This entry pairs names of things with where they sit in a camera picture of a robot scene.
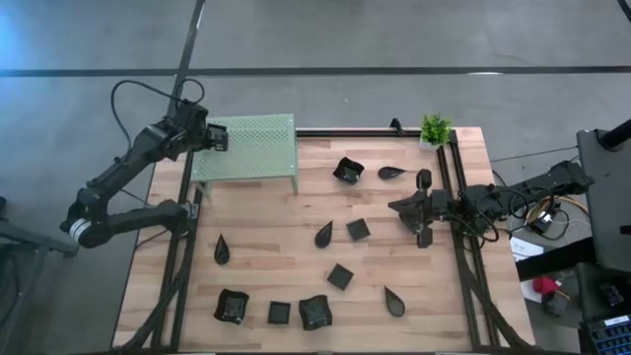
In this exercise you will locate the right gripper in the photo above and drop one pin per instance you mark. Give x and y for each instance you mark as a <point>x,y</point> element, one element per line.
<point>425,207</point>

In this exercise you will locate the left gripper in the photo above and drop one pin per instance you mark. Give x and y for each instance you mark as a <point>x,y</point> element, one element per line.
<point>189,120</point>

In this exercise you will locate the black teardrop mini plate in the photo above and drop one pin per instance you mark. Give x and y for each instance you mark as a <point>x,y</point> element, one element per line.
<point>395,305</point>
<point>323,237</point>
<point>222,252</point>
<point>389,173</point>

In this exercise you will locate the black wavy square bowl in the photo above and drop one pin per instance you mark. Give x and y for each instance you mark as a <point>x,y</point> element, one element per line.
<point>348,171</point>
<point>231,306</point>
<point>315,312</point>

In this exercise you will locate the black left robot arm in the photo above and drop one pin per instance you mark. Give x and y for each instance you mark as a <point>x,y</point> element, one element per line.
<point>123,165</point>

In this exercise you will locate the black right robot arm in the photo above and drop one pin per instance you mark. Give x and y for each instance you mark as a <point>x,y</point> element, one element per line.
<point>542,185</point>

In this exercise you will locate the green perforated metal shelf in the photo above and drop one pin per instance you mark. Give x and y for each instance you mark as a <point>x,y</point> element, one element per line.
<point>261,148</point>

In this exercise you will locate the small potted green plant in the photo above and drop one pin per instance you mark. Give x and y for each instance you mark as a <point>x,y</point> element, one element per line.
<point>435,129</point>

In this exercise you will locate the white paper sheet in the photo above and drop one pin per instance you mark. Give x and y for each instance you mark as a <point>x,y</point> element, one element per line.
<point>525,246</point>

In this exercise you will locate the small power supply box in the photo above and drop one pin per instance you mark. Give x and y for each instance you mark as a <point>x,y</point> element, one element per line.
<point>542,221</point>

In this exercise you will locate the red cloth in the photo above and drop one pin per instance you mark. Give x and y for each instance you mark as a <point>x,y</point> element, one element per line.
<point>544,285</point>

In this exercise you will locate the dark grey cloth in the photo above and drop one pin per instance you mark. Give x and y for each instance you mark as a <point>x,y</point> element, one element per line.
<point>554,305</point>

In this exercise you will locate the black metal stand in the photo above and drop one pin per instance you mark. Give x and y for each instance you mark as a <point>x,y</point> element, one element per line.
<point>39,240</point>

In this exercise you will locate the dark grey box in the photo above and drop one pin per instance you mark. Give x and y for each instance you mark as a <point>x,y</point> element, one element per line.
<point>591,291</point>

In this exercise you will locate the grey flat panel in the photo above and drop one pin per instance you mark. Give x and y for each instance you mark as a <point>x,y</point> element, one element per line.
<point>611,197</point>

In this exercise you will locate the black pole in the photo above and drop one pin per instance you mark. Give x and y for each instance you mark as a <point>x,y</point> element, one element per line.
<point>616,134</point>

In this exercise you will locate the parts organizer box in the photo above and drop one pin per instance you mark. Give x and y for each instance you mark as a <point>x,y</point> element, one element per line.
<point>609,337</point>

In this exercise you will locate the black frame clamp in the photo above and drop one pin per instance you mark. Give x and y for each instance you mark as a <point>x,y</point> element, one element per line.
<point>396,127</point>

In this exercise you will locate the black aluminium table frame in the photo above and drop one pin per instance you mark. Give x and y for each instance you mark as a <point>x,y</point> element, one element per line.
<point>345,132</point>

